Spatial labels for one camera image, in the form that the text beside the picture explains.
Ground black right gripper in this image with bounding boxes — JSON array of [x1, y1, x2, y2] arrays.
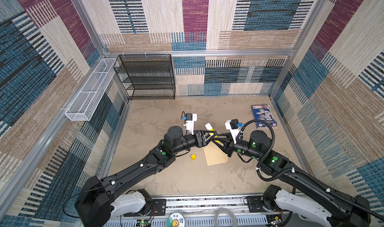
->
[[211, 132, 262, 160]]

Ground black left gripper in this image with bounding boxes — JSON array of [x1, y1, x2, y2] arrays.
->
[[170, 130, 215, 156]]

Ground manila paper envelope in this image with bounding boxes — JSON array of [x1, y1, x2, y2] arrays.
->
[[203, 142, 229, 166]]

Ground yellow glue stick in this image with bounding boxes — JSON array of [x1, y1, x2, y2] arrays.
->
[[205, 123, 220, 143]]

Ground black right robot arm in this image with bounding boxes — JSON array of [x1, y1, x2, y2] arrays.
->
[[206, 120, 384, 227]]

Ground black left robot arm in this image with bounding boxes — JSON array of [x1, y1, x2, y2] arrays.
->
[[74, 126, 232, 227]]

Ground blue comic paperback book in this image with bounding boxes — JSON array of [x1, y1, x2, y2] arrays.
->
[[251, 104, 277, 128]]

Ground clear plastic tube loop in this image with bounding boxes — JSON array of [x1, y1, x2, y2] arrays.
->
[[214, 208, 238, 227]]

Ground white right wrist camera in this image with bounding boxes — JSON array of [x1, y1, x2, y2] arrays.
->
[[225, 119, 244, 144]]

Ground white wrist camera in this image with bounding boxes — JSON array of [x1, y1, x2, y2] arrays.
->
[[225, 119, 244, 144], [181, 111, 198, 135]]

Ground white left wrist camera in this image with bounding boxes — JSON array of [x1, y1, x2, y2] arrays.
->
[[181, 111, 198, 135]]

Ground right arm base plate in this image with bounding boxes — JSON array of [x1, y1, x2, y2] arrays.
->
[[243, 196, 290, 214]]

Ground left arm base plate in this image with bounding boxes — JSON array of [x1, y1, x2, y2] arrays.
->
[[123, 199, 167, 217]]

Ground black wire mesh shelf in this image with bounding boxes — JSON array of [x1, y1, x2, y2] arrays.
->
[[114, 54, 176, 100]]

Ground white wire mesh basket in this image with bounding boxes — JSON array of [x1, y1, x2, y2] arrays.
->
[[65, 58, 117, 122]]

